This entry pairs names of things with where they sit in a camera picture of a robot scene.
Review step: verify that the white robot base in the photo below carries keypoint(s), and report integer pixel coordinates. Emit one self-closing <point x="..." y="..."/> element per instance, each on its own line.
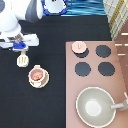
<point x="54" y="7"/>

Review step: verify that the dark round burner back left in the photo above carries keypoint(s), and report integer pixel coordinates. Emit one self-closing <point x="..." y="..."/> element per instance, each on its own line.
<point x="82" y="55"/>

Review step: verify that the dark round burner back right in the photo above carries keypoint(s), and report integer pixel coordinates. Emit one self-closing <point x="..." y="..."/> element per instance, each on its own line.
<point x="103" y="51"/>

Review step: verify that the large grey bowl pan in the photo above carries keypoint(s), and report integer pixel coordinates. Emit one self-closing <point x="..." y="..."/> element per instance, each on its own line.
<point x="96" y="107"/>

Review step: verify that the cream round plate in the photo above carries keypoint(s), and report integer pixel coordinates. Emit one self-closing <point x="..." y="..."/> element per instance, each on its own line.
<point x="43" y="83"/>

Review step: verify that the cream slotted spatula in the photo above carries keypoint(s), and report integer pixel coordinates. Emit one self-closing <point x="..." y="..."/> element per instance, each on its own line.
<point x="23" y="60"/>

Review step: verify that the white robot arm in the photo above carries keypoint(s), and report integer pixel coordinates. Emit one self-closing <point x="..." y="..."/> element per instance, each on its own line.
<point x="11" y="12"/>

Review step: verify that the dark round burner front right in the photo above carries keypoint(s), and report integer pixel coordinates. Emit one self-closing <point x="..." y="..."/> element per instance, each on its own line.
<point x="106" y="69"/>

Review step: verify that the pink pot lid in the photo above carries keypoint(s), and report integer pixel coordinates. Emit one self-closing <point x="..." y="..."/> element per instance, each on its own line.
<point x="79" y="47"/>

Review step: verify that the pink pot with food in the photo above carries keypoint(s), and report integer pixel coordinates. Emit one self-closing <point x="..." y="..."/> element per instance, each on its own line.
<point x="36" y="75"/>

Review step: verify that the black table mat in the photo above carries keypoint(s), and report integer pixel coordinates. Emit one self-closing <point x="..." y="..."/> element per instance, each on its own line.
<point x="21" y="105"/>

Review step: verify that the pink toy stove top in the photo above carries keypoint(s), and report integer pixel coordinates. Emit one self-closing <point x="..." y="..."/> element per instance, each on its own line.
<point x="114" y="84"/>

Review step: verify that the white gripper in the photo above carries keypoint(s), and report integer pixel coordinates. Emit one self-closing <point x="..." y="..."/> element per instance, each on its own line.
<point x="18" y="42"/>

